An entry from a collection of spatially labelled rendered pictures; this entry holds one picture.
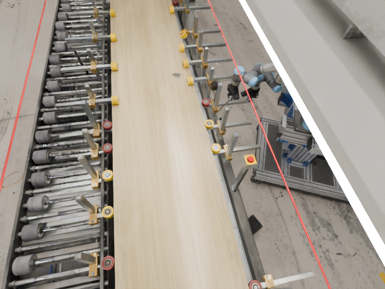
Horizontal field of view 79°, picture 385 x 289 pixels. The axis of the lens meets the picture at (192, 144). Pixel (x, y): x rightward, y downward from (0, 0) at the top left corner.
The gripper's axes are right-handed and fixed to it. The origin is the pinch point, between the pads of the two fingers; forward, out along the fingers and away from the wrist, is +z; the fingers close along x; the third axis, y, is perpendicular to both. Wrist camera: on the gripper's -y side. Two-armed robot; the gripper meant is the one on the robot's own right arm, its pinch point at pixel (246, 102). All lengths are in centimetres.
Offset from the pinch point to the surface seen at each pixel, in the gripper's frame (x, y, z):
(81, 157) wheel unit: -57, -142, -33
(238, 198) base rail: -89, -33, 13
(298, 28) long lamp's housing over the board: -116, -71, -154
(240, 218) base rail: -105, -35, 13
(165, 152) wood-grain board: -48, -87, -7
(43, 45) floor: 237, -256, 82
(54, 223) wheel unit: -89, -168, -3
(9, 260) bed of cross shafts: -106, -194, -1
